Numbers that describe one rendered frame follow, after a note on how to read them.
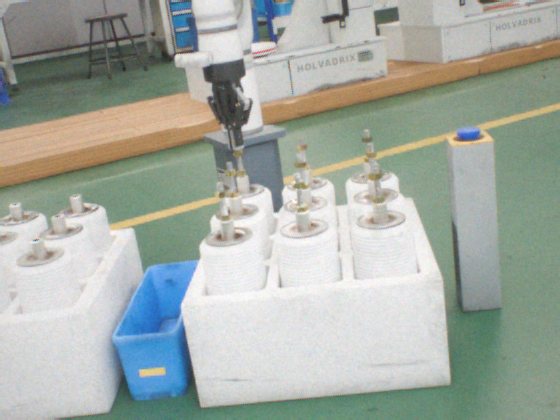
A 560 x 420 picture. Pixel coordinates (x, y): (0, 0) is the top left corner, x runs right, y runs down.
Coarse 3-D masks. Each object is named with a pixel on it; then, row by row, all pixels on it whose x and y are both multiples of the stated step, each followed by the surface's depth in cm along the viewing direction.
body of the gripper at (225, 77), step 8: (216, 64) 126; (224, 64) 126; (232, 64) 126; (240, 64) 127; (208, 72) 127; (216, 72) 126; (224, 72) 126; (232, 72) 126; (240, 72) 128; (208, 80) 128; (216, 80) 127; (224, 80) 127; (232, 80) 127; (216, 88) 132; (224, 88) 129; (232, 88) 127; (240, 88) 128; (232, 96) 128; (232, 104) 129
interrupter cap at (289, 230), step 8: (288, 224) 115; (296, 224) 115; (312, 224) 114; (320, 224) 113; (280, 232) 112; (288, 232) 112; (296, 232) 112; (304, 232) 112; (312, 232) 111; (320, 232) 110
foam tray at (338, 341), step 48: (192, 288) 116; (288, 288) 111; (336, 288) 108; (384, 288) 107; (432, 288) 107; (192, 336) 112; (240, 336) 111; (288, 336) 111; (336, 336) 110; (384, 336) 110; (432, 336) 109; (240, 384) 114; (288, 384) 113; (336, 384) 113; (384, 384) 112; (432, 384) 112
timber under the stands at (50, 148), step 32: (416, 64) 373; (448, 64) 359; (480, 64) 362; (512, 64) 371; (320, 96) 327; (352, 96) 334; (384, 96) 342; (32, 128) 348; (64, 128) 336; (96, 128) 325; (128, 128) 313; (160, 128) 303; (192, 128) 304; (0, 160) 285; (32, 160) 279; (64, 160) 284; (96, 160) 290
